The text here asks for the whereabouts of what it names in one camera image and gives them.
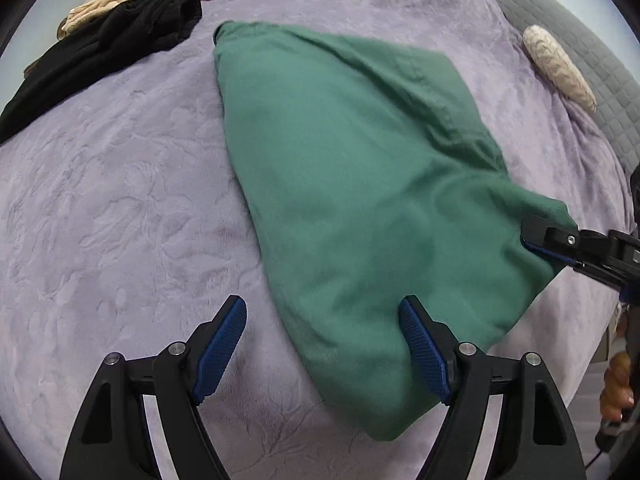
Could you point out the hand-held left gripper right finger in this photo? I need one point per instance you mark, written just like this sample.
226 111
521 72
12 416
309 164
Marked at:
422 347

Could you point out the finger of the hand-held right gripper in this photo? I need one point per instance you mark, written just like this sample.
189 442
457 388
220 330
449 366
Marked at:
550 256
547 235

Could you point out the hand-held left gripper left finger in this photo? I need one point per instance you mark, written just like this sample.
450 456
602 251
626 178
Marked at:
222 340

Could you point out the green button-up shirt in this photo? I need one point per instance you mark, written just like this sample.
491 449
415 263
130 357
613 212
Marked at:
360 185

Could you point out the person's right hand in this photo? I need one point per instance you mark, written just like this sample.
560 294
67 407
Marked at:
612 385

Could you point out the small cream knit item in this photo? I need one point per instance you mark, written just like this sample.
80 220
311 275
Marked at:
555 65

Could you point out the purple plush blanket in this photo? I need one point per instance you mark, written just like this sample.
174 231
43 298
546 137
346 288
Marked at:
125 185

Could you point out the grey quilted pillow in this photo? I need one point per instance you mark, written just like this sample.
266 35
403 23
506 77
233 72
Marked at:
575 30

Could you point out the black garment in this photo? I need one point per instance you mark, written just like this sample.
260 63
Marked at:
100 55

